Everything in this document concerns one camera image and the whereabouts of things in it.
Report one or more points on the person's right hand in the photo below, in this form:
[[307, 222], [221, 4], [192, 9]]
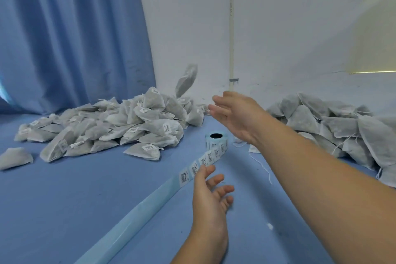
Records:
[[241, 115]]

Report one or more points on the person's left hand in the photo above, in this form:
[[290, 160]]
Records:
[[207, 211]]

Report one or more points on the blue label roll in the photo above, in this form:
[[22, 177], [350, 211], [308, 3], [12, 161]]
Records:
[[139, 217]]

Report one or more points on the pile of unlabelled herb bags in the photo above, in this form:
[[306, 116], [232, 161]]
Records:
[[340, 131]]

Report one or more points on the pile of labelled herb bags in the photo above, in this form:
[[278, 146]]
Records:
[[117, 127]]

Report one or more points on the lone white pouch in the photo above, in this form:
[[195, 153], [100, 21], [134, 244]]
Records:
[[13, 158]]

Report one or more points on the person's right forearm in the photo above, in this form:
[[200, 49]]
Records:
[[334, 192]]

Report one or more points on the grey pipe clamp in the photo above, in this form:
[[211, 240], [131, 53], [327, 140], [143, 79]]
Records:
[[234, 80]]

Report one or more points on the blue curtain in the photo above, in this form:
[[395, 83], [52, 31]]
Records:
[[68, 25]]

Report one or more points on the white wall pipe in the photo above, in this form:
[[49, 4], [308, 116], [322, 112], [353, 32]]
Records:
[[232, 19]]

